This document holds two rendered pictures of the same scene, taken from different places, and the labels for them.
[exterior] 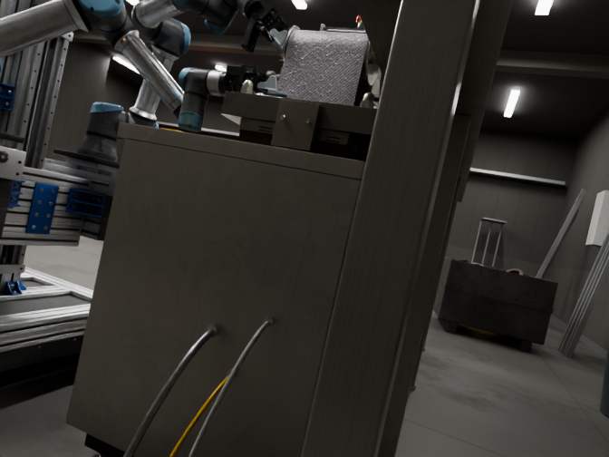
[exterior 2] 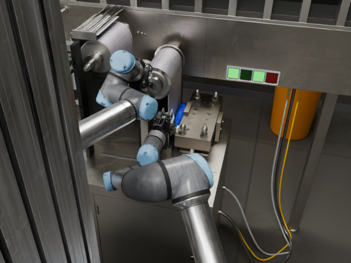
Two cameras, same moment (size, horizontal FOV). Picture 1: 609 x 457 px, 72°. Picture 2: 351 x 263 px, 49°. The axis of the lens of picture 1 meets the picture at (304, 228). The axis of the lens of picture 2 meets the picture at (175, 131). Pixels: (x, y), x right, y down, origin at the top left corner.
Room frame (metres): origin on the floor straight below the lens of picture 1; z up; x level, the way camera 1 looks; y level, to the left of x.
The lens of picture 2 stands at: (1.36, 1.56, 2.01)
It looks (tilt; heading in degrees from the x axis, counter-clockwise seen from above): 35 degrees down; 264
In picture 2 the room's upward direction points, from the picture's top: 1 degrees clockwise
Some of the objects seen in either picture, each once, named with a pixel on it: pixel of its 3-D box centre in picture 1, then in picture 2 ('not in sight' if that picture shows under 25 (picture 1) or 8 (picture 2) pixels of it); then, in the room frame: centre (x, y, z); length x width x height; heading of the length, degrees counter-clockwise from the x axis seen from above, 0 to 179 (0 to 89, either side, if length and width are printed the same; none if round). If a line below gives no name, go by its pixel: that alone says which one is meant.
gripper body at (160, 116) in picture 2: (243, 83); (161, 127); (1.28, 0.28, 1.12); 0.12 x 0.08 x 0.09; 71
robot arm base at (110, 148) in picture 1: (99, 146); not in sight; (1.74, 0.90, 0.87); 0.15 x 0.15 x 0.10
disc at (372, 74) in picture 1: (373, 58); (169, 59); (1.22, -0.09, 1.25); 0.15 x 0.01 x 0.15; 161
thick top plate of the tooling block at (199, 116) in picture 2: (305, 121); (200, 119); (1.08, 0.06, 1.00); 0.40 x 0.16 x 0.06; 71
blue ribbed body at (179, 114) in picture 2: not in sight; (178, 116); (1.18, 0.06, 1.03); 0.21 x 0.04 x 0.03; 71
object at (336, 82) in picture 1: (315, 92); (174, 99); (1.20, 0.05, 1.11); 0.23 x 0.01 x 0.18; 71
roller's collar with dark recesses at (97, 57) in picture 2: not in sight; (94, 60); (1.55, 0.09, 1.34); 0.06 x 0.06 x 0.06; 71
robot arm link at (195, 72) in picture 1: (198, 82); (149, 152); (1.33, 0.43, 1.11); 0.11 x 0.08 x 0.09; 71
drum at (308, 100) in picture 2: not in sight; (296, 97); (0.00, -1.23, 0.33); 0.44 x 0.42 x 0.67; 71
